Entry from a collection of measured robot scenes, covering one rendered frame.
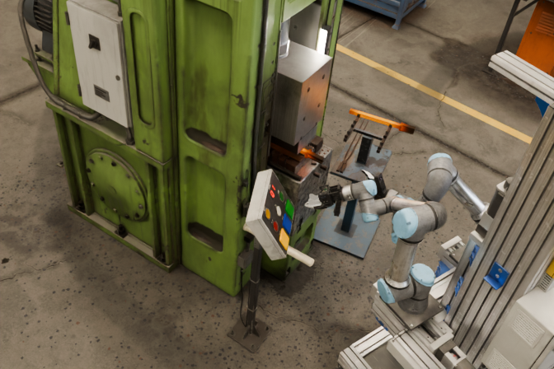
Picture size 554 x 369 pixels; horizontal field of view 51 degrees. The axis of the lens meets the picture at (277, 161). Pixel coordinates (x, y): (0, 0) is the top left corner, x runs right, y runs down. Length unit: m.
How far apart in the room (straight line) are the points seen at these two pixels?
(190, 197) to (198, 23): 1.14
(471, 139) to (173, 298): 2.98
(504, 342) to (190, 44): 1.94
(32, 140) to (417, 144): 3.18
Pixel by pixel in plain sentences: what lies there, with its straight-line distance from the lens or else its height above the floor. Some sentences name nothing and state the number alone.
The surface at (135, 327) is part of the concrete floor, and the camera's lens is 3.74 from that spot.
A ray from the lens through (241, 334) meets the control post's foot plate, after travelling 3.67.
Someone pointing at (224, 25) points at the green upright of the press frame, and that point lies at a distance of 2.70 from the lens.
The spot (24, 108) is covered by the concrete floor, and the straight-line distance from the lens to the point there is 5.42.
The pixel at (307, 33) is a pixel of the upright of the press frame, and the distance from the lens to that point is 3.21.
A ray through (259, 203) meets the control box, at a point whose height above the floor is 1.19.
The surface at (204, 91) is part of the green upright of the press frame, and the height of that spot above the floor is 1.43.
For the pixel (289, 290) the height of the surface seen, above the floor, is 0.00.
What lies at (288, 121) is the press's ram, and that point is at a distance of 3.00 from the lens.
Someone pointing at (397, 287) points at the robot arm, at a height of 1.06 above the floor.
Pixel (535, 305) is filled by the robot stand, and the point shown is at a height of 1.23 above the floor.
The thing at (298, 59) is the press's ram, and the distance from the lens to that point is 3.00.
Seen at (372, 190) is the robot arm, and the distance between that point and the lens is 2.77.
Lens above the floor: 3.13
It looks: 42 degrees down
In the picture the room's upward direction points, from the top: 6 degrees clockwise
